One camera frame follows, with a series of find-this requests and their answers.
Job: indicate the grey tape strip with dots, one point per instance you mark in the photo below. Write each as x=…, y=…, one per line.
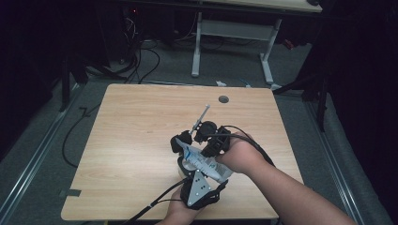
x=72, y=192

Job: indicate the person's left hand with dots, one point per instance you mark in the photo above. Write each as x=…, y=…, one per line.
x=178, y=212

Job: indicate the white and blue pouch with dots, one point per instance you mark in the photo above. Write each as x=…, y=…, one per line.
x=206, y=165

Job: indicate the white scrap on floor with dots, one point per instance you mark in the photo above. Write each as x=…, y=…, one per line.
x=221, y=83

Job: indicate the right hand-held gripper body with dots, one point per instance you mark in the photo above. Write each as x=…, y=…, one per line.
x=216, y=142

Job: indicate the small red object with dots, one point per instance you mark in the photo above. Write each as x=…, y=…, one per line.
x=288, y=44

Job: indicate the black stand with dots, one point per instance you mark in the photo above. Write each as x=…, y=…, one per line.
x=320, y=93
x=65, y=84

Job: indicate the metal floor rail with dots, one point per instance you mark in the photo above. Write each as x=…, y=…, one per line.
x=37, y=153
x=336, y=162

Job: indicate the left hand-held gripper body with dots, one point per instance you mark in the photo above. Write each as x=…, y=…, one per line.
x=198, y=187

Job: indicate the person's right hand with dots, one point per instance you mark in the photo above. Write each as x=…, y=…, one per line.
x=242, y=154

